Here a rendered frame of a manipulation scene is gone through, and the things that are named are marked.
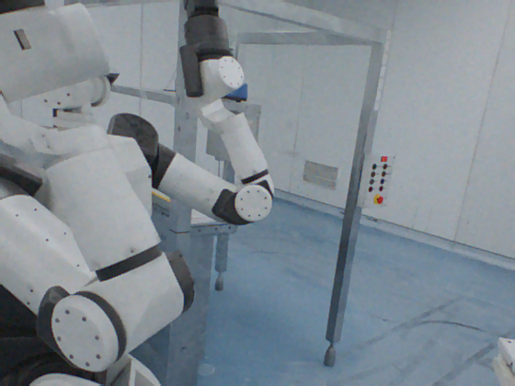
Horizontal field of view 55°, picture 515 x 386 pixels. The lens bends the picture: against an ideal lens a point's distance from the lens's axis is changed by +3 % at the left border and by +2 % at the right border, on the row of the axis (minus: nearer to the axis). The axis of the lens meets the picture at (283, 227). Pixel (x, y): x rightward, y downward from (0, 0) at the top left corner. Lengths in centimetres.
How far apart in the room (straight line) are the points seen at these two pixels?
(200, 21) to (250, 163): 29
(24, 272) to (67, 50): 23
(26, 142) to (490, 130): 495
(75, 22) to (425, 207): 516
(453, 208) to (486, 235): 43
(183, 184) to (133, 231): 55
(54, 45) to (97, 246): 18
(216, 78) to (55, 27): 55
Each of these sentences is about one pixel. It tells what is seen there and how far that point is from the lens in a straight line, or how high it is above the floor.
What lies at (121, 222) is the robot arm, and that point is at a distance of 48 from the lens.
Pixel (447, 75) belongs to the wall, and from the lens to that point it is 548.
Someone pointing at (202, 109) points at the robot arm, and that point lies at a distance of 108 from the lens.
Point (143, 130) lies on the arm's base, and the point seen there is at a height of 127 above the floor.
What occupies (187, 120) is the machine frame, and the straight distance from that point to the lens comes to 174.
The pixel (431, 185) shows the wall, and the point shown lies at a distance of 549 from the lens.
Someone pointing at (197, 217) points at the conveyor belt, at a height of 88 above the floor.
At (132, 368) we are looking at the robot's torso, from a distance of 106.
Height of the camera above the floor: 138
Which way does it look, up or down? 15 degrees down
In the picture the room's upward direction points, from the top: 7 degrees clockwise
